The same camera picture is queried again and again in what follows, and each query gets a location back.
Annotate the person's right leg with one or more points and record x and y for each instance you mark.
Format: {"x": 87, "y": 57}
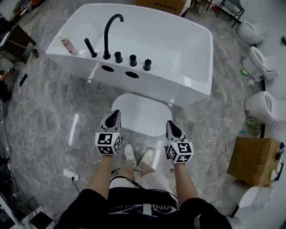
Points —
{"x": 147, "y": 170}

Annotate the person's left leg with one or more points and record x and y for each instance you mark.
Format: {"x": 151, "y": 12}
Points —
{"x": 126, "y": 171}

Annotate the person's leg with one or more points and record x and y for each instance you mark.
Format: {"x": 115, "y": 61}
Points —
{"x": 126, "y": 171}
{"x": 147, "y": 170}

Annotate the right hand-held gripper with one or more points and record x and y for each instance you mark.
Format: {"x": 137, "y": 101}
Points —
{"x": 179, "y": 152}

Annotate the pink bottle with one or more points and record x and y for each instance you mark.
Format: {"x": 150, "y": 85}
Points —
{"x": 69, "y": 45}

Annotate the black bathtub knob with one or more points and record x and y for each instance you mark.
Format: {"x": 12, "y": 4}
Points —
{"x": 118, "y": 57}
{"x": 133, "y": 60}
{"x": 147, "y": 64}

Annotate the person's right forearm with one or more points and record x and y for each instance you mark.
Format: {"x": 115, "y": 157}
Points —
{"x": 184, "y": 183}

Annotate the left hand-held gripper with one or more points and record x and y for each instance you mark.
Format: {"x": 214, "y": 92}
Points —
{"x": 108, "y": 143}

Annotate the large brown cardboard box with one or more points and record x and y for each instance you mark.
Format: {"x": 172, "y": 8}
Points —
{"x": 252, "y": 161}

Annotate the dark brown wooden cabinet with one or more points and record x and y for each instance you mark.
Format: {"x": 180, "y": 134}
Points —
{"x": 20, "y": 42}

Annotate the white bathtub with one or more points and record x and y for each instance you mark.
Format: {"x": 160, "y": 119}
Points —
{"x": 156, "y": 44}

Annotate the open brown cardboard box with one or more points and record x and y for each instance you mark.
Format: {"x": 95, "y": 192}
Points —
{"x": 161, "y": 6}

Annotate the green white cloth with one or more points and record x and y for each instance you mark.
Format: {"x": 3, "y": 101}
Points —
{"x": 253, "y": 127}

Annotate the person's left forearm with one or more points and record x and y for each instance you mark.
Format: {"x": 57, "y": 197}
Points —
{"x": 101, "y": 176}

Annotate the person's left white shoe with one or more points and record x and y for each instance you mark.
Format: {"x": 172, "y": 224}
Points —
{"x": 130, "y": 154}

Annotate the person's white shorts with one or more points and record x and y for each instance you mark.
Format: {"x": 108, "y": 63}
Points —
{"x": 154, "y": 181}

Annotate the person's white shoe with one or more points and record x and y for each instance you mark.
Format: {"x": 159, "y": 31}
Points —
{"x": 147, "y": 156}
{"x": 130, "y": 154}

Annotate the black bag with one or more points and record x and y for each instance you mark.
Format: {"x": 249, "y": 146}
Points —
{"x": 5, "y": 90}

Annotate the person's right white shoe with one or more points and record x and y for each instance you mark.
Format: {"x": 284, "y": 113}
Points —
{"x": 147, "y": 156}

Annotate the small green object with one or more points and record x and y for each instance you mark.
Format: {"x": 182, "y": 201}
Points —
{"x": 244, "y": 72}

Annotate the white bath mat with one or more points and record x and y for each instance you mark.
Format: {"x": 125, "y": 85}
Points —
{"x": 143, "y": 114}

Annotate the black folding chair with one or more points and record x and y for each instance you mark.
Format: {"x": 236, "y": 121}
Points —
{"x": 230, "y": 11}

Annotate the person's black shirt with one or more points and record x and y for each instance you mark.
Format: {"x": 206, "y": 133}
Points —
{"x": 138, "y": 210}

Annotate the marble patterned block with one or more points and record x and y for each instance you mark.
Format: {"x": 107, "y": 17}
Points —
{"x": 40, "y": 218}

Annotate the white power strip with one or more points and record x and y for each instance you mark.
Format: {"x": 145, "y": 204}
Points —
{"x": 70, "y": 174}

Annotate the small black rectangular object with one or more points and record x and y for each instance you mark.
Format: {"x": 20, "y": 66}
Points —
{"x": 23, "y": 80}

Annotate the black curved bathtub faucet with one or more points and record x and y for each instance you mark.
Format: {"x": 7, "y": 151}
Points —
{"x": 106, "y": 33}

